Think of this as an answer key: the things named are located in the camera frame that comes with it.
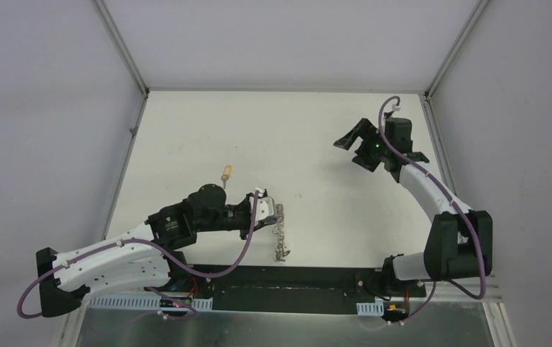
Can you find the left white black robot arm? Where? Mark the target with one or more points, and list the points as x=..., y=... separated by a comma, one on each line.
x=147, y=255

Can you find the metal disc with keyrings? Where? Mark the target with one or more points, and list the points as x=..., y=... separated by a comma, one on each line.
x=281, y=251

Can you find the white cable duct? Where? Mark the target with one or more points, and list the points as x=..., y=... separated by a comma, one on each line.
x=370, y=309
x=149, y=302

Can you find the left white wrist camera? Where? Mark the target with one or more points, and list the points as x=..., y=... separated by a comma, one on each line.
x=265, y=212

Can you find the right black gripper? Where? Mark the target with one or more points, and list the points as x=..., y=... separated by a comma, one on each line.
x=363, y=127

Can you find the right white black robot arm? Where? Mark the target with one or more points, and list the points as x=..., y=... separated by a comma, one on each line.
x=458, y=249

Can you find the aluminium frame rail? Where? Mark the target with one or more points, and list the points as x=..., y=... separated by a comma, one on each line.
x=448, y=292

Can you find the right white cable duct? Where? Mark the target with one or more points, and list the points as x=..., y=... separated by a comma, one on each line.
x=370, y=309

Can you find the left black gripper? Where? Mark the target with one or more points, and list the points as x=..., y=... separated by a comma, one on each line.
x=247, y=213

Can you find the left white cable duct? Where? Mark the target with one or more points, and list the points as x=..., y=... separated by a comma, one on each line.
x=149, y=302

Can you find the yellow tag key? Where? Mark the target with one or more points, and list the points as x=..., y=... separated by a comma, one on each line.
x=226, y=175

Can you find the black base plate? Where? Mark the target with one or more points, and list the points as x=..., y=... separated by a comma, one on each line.
x=307, y=290

